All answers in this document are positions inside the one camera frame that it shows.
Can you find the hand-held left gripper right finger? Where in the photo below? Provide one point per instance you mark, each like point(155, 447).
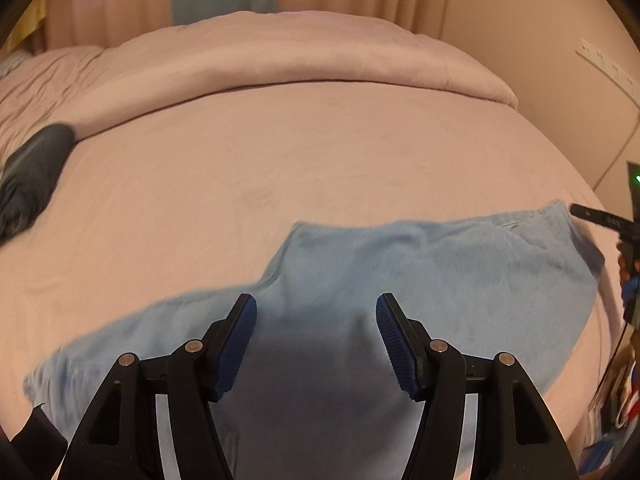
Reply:
point(395, 345)

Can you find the pink bed sheet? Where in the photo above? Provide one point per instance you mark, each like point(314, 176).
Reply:
point(250, 150)

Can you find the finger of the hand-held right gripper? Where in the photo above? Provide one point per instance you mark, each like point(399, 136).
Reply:
point(605, 220)

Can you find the pink curtain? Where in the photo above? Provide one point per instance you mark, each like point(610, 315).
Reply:
point(110, 0)

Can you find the dark cloth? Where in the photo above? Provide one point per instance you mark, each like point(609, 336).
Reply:
point(30, 175)

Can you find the light blue denim pants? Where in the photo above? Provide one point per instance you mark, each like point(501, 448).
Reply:
point(450, 270)

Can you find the white power strip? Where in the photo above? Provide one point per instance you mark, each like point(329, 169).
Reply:
point(607, 67)

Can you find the pink folded duvet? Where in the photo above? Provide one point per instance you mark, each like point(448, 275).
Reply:
point(300, 50)

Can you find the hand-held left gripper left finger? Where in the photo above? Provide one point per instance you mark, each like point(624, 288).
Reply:
point(239, 340)

